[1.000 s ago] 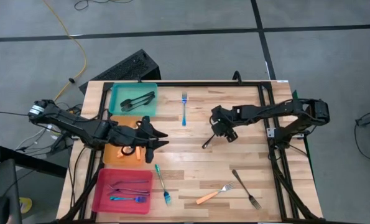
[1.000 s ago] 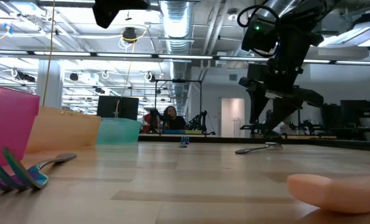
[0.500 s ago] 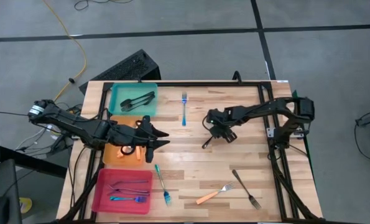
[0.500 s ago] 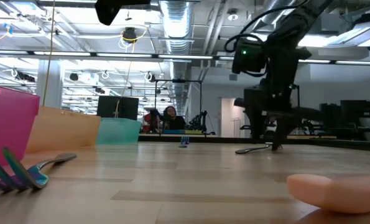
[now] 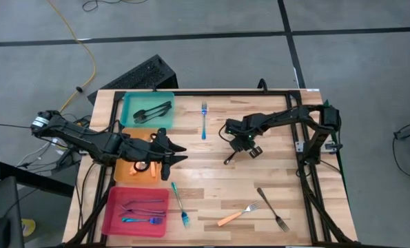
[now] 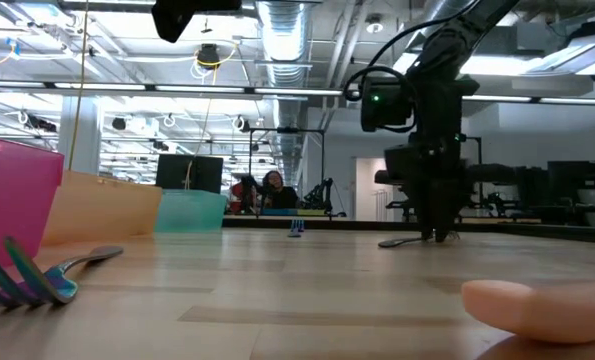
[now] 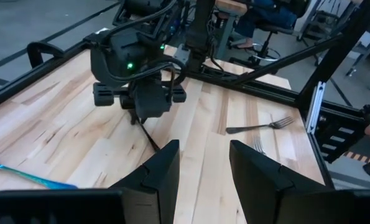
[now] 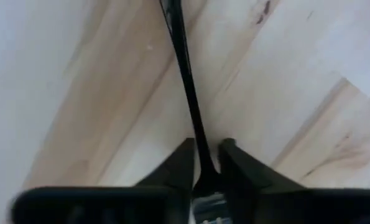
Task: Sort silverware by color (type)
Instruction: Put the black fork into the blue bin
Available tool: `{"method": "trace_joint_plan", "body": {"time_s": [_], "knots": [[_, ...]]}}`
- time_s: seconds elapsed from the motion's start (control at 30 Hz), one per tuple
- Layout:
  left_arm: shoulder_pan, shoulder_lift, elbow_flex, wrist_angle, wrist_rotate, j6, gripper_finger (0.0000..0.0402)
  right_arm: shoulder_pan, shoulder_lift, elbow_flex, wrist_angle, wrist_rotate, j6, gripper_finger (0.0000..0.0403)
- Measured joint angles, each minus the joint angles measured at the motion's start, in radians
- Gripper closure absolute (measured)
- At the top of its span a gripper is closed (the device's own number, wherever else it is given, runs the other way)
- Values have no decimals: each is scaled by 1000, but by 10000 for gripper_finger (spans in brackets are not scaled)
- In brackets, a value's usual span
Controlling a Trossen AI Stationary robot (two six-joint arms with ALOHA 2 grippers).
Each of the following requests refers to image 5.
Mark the yellow tape roll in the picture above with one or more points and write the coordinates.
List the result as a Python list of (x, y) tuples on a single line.
[(29, 227)]

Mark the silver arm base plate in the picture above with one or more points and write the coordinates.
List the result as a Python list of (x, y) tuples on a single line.
[(299, 146)]

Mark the red plastic tray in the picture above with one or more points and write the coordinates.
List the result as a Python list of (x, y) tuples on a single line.
[(115, 227)]

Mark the black clamp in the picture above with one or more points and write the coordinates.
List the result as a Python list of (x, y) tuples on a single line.
[(262, 84)]

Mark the black floor bar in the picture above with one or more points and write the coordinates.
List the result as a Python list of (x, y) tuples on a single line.
[(36, 179)]

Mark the black metal fork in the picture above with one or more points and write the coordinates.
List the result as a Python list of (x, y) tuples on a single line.
[(229, 159), (163, 104), (162, 111), (269, 205), (137, 119)]

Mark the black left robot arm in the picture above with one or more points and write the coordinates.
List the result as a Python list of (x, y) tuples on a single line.
[(87, 137)]

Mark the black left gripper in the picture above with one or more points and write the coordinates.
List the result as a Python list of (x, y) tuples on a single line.
[(165, 165)]

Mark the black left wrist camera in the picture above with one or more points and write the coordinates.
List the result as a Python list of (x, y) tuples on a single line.
[(158, 146)]

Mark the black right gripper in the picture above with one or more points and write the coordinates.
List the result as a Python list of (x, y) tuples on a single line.
[(246, 144)]

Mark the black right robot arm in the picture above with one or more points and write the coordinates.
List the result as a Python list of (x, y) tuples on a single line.
[(294, 115)]

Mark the orange plastic tray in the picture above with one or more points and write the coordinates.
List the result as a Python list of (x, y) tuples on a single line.
[(122, 175)]

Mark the black perforated case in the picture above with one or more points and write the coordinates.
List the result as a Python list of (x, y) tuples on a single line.
[(139, 74)]

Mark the teal plastic tray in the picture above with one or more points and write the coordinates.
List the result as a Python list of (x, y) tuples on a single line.
[(129, 100)]

